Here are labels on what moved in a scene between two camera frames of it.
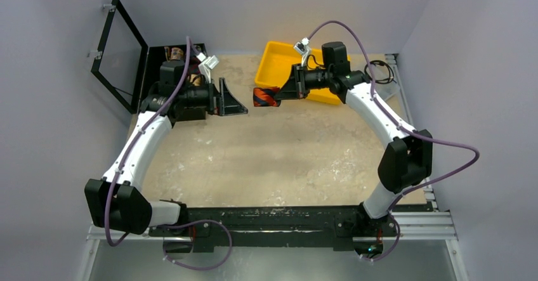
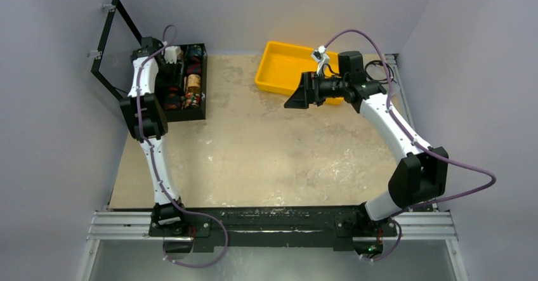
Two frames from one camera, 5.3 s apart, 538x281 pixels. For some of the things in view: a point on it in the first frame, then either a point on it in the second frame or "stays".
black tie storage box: x=174 y=83 stays
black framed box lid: x=133 y=106 stays
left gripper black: x=228 y=104 -> x=176 y=79
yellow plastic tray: x=277 y=60 stays
